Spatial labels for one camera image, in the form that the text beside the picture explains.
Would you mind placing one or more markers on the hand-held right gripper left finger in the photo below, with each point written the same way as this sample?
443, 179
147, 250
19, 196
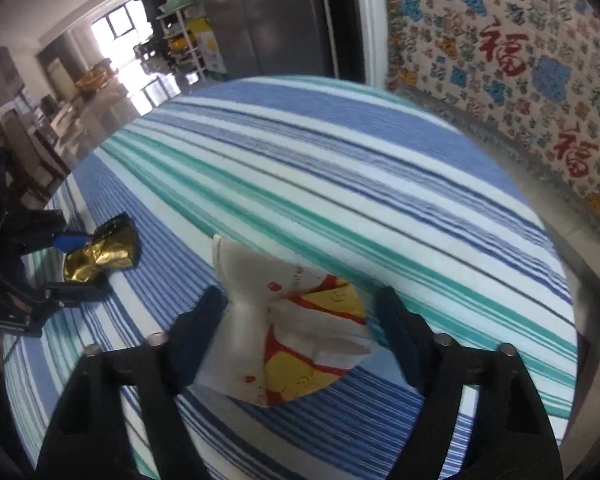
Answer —
200, 340

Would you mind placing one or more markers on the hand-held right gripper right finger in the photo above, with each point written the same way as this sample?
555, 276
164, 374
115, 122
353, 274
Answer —
400, 340

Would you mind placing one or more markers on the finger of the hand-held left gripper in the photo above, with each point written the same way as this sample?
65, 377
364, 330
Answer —
75, 294
65, 241

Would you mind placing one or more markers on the gold black foil wrapper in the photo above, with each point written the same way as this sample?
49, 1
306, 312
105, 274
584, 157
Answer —
100, 255

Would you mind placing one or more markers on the white red yellow paper bag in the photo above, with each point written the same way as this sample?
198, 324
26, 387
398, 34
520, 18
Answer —
290, 320

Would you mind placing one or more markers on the wooden dining chair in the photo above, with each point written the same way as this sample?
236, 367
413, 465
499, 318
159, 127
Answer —
22, 145

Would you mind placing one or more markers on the round striped table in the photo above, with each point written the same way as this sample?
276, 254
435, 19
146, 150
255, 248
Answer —
330, 185

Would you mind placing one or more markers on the bright balcony window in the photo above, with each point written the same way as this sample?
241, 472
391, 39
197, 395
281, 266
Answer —
117, 25

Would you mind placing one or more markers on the yellow white cardboard box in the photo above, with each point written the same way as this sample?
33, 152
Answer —
211, 50

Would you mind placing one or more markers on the white shelf rack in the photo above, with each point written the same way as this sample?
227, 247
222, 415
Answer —
180, 7

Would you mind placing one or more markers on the wide flower printed cloth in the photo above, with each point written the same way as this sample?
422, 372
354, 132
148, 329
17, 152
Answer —
505, 85

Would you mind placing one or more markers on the grey refrigerator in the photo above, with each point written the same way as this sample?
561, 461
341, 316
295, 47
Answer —
270, 15

